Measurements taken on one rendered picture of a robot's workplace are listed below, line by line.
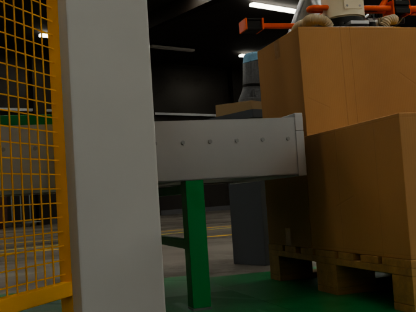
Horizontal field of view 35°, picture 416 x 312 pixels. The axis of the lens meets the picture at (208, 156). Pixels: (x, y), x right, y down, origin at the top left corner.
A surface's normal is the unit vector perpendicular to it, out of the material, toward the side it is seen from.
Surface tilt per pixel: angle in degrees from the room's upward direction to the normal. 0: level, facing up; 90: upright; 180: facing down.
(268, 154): 90
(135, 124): 90
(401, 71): 90
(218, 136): 90
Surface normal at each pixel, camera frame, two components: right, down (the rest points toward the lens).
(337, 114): 0.30, -0.07
